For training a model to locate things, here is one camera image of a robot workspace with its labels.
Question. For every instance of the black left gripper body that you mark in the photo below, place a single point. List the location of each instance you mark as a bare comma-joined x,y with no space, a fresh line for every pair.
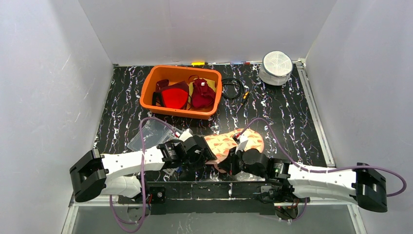
202,149

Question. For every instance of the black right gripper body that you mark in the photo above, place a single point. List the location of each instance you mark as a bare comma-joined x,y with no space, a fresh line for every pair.
231,159

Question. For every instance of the peach print mesh laundry bag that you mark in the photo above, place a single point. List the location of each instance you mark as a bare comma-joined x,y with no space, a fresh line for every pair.
221,144

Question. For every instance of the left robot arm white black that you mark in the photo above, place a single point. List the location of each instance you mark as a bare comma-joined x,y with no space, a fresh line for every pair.
98,174

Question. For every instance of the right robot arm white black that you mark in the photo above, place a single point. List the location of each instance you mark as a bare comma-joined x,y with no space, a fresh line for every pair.
362,186

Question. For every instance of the dark red bra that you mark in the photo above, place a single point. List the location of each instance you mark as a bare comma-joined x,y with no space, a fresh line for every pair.
200,102

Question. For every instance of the bright red bra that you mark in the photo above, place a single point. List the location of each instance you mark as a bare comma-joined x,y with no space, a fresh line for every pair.
173,96

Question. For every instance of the clear plastic screw organizer box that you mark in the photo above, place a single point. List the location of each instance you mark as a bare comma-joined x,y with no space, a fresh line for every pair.
154,133

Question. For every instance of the orange plastic basin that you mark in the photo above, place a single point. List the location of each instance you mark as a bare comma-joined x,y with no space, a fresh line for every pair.
177,74

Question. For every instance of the orange black screwdriver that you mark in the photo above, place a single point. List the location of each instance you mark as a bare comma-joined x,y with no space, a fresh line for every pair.
243,102

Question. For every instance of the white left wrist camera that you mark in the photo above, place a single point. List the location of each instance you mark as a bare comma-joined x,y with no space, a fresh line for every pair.
186,134

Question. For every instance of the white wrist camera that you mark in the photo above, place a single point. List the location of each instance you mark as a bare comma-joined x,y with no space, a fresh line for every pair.
186,134
241,142

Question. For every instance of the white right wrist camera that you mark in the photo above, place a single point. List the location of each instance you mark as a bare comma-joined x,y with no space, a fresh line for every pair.
241,142

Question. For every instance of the yellow marker at wall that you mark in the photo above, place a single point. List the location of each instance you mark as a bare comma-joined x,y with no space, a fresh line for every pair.
199,63

